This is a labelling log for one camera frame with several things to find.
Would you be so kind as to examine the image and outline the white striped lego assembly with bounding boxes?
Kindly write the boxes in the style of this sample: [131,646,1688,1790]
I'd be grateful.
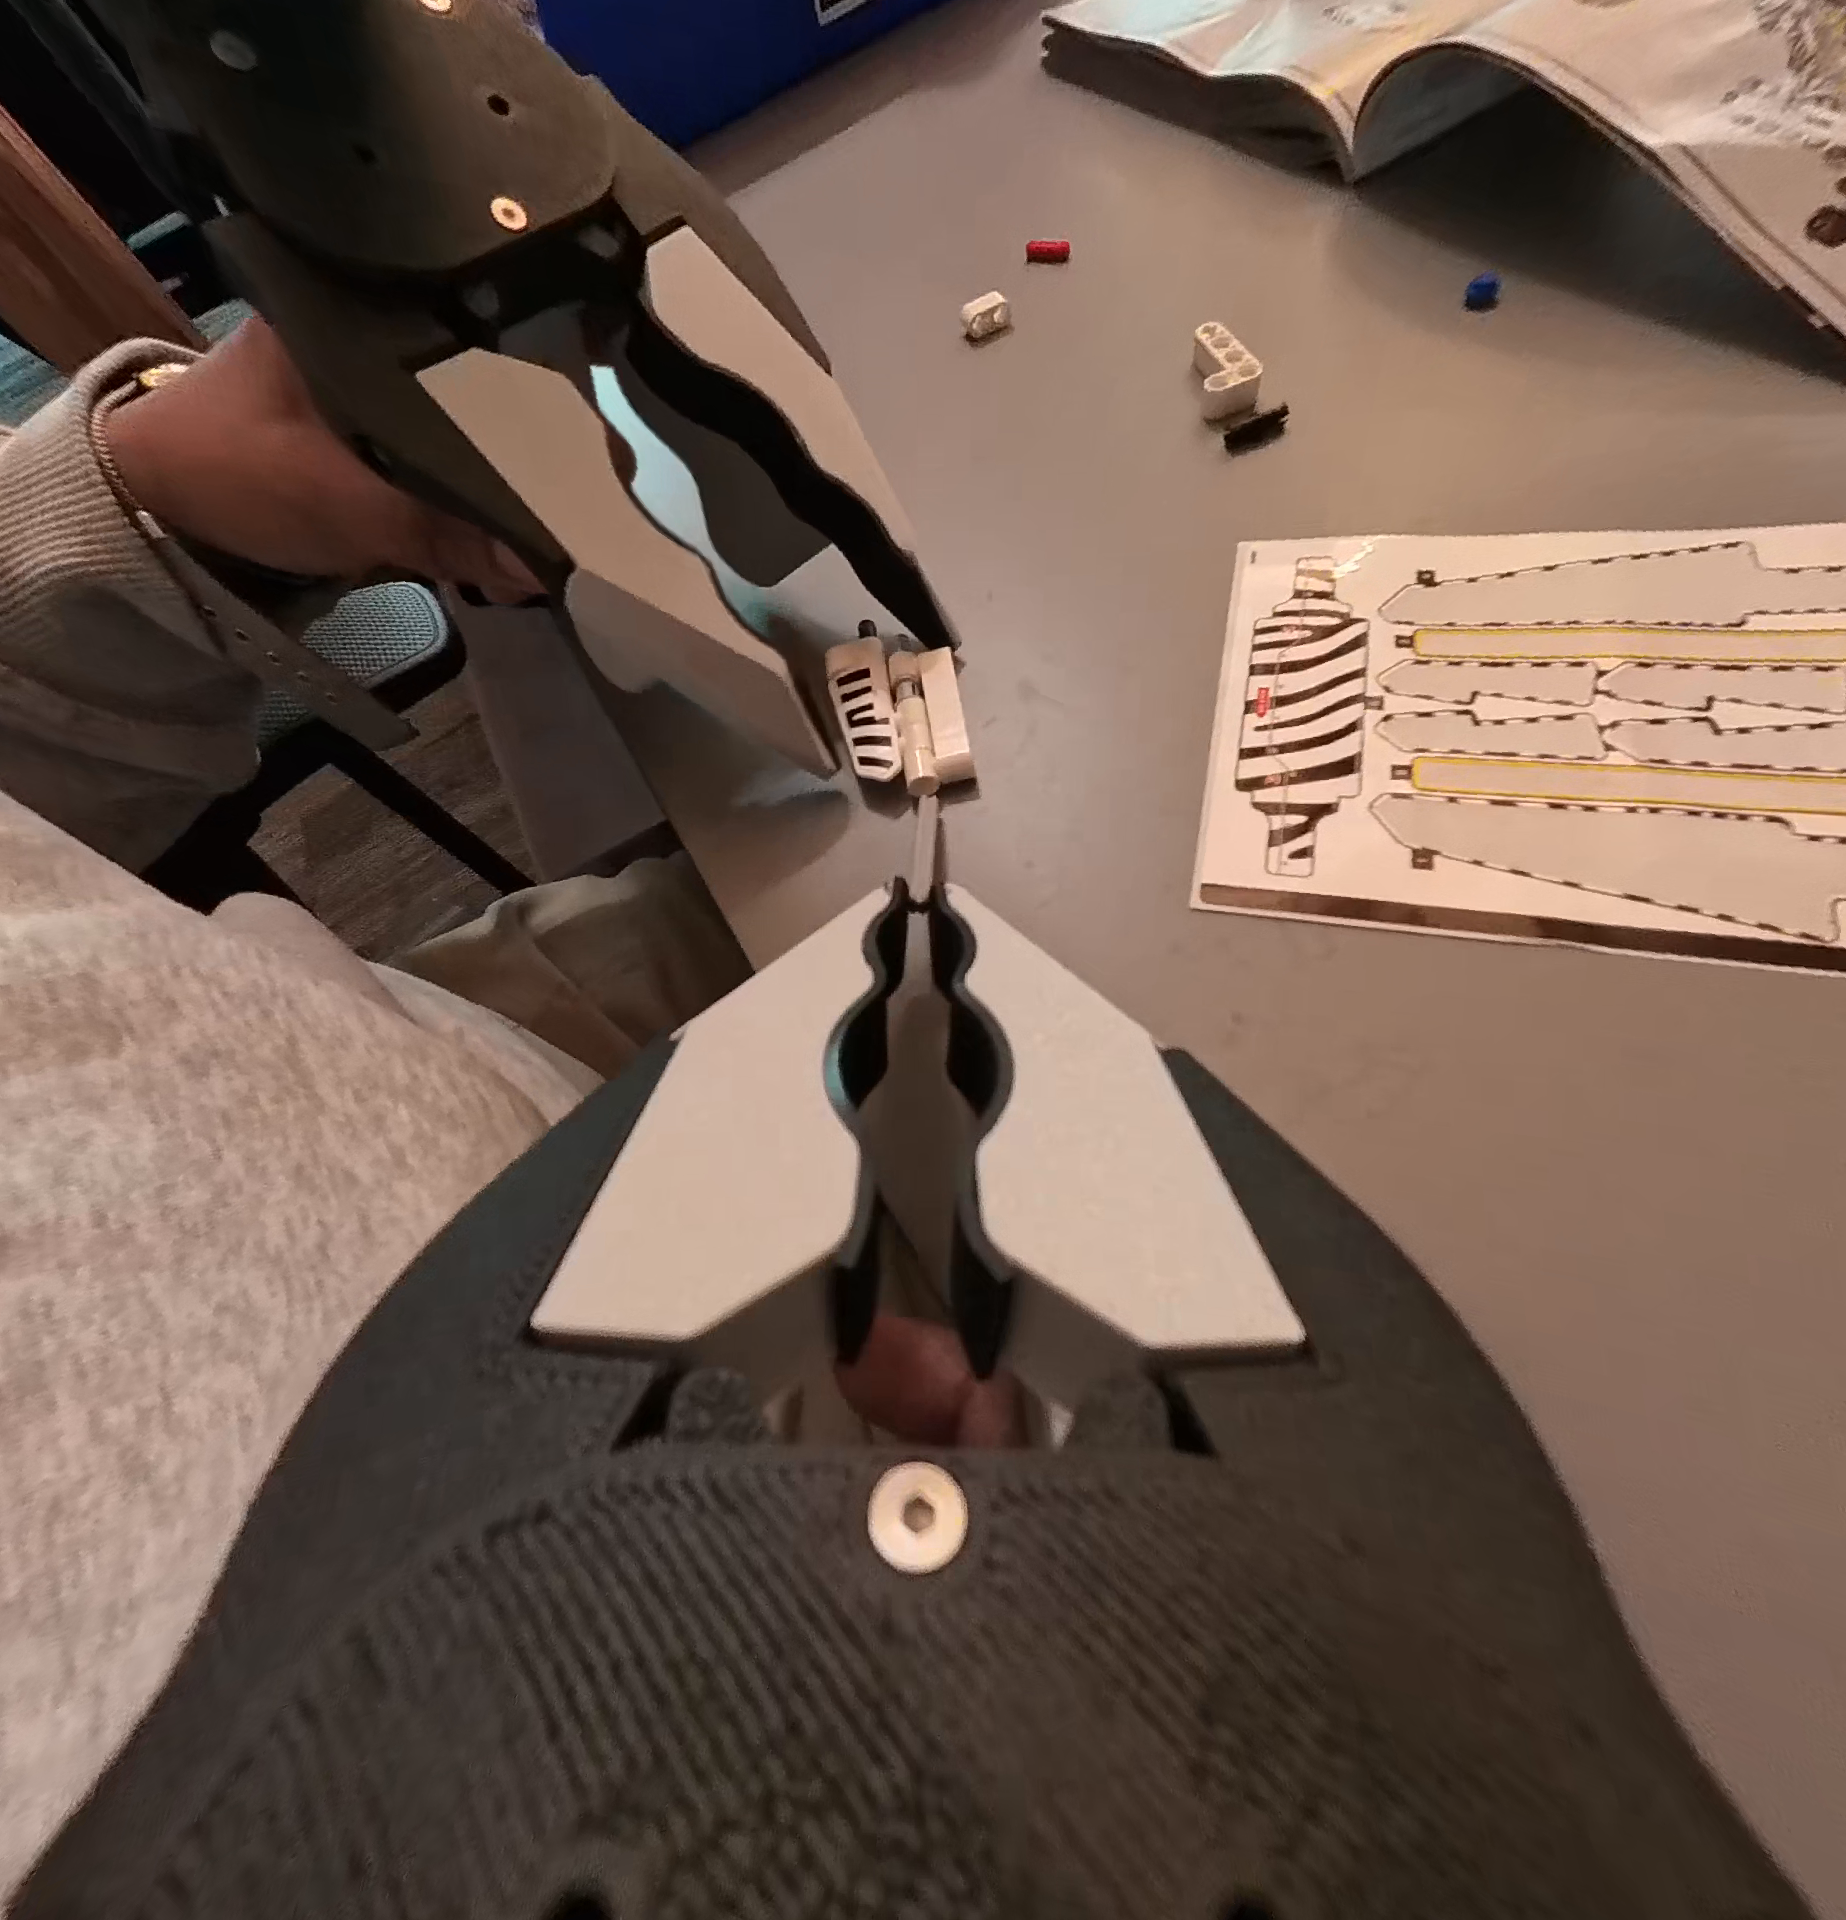
[825,622,982,798]

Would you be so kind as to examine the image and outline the lego sticker sheet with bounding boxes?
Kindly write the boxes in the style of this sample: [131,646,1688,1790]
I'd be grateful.
[1190,523,1846,978]

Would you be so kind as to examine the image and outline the blue plastic bin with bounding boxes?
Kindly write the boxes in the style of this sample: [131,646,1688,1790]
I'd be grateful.
[536,0,1015,153]

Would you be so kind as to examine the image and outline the person's right hand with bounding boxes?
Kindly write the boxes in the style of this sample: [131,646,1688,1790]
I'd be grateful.
[841,1313,1015,1449]

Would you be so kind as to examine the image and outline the brown wooden table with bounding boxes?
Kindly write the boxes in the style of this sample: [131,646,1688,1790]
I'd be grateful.
[0,61,212,377]

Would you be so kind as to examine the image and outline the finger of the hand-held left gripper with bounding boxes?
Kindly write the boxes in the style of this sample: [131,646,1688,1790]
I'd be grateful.
[624,217,964,657]
[414,327,843,783]

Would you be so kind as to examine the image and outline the person's left hand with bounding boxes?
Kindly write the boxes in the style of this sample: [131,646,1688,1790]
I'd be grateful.
[106,320,561,609]

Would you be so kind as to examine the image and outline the person's grey sweater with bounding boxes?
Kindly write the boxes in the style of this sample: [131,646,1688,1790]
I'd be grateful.
[0,780,597,1920]

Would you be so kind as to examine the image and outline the open lego instruction booklet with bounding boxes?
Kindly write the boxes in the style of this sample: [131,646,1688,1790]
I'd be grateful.
[1042,0,1846,393]

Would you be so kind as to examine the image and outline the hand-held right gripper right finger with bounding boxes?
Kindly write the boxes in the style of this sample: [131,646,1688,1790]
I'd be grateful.
[930,885,1307,1444]

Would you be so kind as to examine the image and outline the grey mesh office chair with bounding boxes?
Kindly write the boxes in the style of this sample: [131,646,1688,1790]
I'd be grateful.
[128,577,536,903]

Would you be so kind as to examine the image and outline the white angled lego beam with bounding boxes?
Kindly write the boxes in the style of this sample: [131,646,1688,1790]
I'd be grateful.
[1192,320,1262,428]

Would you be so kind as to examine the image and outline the person's khaki pants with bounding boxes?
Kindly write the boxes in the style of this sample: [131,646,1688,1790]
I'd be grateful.
[391,855,752,1074]

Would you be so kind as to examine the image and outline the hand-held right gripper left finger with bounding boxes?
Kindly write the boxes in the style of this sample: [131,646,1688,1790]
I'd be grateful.
[530,885,909,1442]

